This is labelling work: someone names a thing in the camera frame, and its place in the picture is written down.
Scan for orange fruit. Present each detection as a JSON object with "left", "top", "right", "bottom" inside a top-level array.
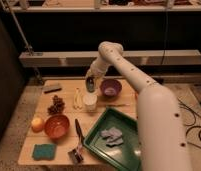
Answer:
[{"left": 31, "top": 117, "right": 44, "bottom": 132}]

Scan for small blue-grey cup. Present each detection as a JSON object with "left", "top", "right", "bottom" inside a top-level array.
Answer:
[{"left": 86, "top": 77, "right": 95, "bottom": 93}]

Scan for black eraser block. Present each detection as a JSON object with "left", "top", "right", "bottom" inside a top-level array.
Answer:
[{"left": 43, "top": 84, "right": 62, "bottom": 94}]

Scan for wooden shelf unit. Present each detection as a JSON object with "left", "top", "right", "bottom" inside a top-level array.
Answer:
[{"left": 0, "top": 0, "right": 201, "bottom": 68}]

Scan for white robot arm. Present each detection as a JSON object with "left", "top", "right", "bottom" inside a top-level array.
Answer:
[{"left": 85, "top": 41, "right": 193, "bottom": 171}]

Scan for orange bowl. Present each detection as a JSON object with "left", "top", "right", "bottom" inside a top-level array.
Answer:
[{"left": 44, "top": 115, "right": 70, "bottom": 139}]

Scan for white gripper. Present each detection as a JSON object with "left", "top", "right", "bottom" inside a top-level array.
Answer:
[{"left": 85, "top": 69, "right": 101, "bottom": 83}]

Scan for black floor cables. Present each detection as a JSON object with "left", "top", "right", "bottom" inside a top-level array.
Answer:
[{"left": 176, "top": 98, "right": 201, "bottom": 152}]

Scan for yellow banana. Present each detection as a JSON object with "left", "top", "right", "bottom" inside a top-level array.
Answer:
[{"left": 73, "top": 88, "right": 83, "bottom": 109}]

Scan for grey crumpled cloth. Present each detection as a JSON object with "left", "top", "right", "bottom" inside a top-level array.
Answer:
[{"left": 100, "top": 127, "right": 123, "bottom": 146}]

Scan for green tray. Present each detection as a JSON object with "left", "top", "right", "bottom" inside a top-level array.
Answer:
[{"left": 84, "top": 108, "right": 141, "bottom": 171}]

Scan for white cup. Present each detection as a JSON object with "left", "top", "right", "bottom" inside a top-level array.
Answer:
[{"left": 83, "top": 93, "right": 97, "bottom": 111}]

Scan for metal fork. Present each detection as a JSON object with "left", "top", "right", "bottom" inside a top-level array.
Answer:
[{"left": 104, "top": 104, "right": 129, "bottom": 107}]

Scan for metal diagonal rod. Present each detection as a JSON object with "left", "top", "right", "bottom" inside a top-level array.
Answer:
[{"left": 5, "top": 0, "right": 44, "bottom": 85}]

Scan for bunch of dark grapes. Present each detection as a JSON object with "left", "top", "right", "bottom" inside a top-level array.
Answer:
[{"left": 48, "top": 95, "right": 65, "bottom": 115}]

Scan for teal sponge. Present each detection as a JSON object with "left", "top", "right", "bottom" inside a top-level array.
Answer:
[{"left": 32, "top": 144, "right": 56, "bottom": 160}]

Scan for purple bowl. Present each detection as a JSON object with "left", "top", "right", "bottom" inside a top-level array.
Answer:
[{"left": 100, "top": 79, "right": 122, "bottom": 97}]

